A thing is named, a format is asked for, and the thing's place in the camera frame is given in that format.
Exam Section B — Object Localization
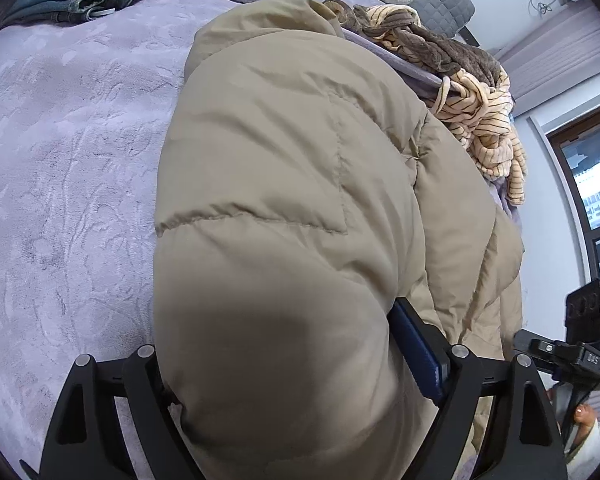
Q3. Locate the person's right hand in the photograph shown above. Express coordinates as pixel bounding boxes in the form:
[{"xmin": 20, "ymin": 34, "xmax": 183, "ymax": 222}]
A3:
[{"xmin": 574, "ymin": 404, "xmax": 600, "ymax": 428}]

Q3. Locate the dark framed window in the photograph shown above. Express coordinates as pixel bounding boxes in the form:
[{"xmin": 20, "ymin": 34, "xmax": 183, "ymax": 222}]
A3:
[{"xmin": 545, "ymin": 110, "xmax": 600, "ymax": 286}]

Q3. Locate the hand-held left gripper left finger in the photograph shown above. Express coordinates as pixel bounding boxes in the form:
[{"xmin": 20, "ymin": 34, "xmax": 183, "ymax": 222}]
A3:
[{"xmin": 20, "ymin": 344, "xmax": 203, "ymax": 480}]

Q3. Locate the purple embossed bedspread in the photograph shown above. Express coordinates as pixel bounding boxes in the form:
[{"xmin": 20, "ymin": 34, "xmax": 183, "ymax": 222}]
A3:
[{"xmin": 0, "ymin": 0, "xmax": 526, "ymax": 480}]

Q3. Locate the lavender window curtain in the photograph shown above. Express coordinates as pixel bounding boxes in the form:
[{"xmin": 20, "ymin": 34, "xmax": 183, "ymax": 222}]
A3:
[{"xmin": 495, "ymin": 0, "xmax": 600, "ymax": 111}]

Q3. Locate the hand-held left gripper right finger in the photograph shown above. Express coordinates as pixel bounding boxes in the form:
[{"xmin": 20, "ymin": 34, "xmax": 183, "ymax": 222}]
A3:
[{"xmin": 389, "ymin": 297, "xmax": 568, "ymax": 480}]

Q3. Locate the brown cream striped fleece garment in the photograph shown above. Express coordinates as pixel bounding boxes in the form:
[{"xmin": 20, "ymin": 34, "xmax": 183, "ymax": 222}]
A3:
[{"xmin": 322, "ymin": 0, "xmax": 528, "ymax": 206}]

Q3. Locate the beige puffer jacket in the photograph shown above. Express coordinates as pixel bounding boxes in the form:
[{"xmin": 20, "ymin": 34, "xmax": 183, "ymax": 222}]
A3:
[{"xmin": 152, "ymin": 0, "xmax": 526, "ymax": 480}]

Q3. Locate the person's right forearm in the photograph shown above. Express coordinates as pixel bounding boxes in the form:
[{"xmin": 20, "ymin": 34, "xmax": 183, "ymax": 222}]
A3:
[{"xmin": 565, "ymin": 419, "xmax": 600, "ymax": 480}]

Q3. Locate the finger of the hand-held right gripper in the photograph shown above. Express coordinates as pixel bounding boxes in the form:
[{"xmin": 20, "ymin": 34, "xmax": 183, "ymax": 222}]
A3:
[{"xmin": 512, "ymin": 329, "xmax": 563, "ymax": 376}]

